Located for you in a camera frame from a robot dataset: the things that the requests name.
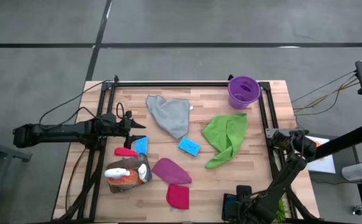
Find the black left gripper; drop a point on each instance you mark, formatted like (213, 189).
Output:
(118, 127)

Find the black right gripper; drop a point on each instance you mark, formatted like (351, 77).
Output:
(249, 205)

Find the light blue sponge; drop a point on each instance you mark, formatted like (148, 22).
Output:
(141, 145)
(189, 146)

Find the clear spray bottle red trigger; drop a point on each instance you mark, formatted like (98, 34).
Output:
(125, 152)

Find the grey cloth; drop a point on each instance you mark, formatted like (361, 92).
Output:
(171, 115)

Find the white plastic restorer bottle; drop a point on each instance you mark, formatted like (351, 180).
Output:
(143, 172)

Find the orange spray bottle white trigger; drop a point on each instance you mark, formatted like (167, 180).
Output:
(125, 180)

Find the magenta cloth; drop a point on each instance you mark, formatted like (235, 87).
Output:
(170, 171)

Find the grey translucent plastic bin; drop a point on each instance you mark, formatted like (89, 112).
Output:
(146, 183)

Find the red cloth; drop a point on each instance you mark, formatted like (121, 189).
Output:
(178, 196)

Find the green microfibre cloth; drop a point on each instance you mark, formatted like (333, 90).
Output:
(224, 133)

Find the purple plastic bucket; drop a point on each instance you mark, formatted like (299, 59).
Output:
(243, 93)

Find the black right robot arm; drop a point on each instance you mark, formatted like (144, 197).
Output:
(286, 174)

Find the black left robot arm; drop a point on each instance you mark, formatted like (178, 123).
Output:
(59, 133)

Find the black mesh basket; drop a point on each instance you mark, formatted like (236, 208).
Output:
(225, 215)

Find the green artificial plant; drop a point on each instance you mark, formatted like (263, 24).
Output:
(282, 211)

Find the white board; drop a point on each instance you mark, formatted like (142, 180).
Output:
(324, 165)

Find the orange object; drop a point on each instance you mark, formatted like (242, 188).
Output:
(318, 143)

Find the black caster wheel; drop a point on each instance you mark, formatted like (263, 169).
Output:
(358, 210)

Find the white paper roll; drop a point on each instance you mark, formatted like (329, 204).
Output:
(356, 171)

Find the grey metal table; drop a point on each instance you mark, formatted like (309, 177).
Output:
(0, 149)

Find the black aluminium table frame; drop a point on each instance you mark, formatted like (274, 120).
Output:
(184, 84)

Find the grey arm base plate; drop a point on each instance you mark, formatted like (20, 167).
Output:
(272, 132)

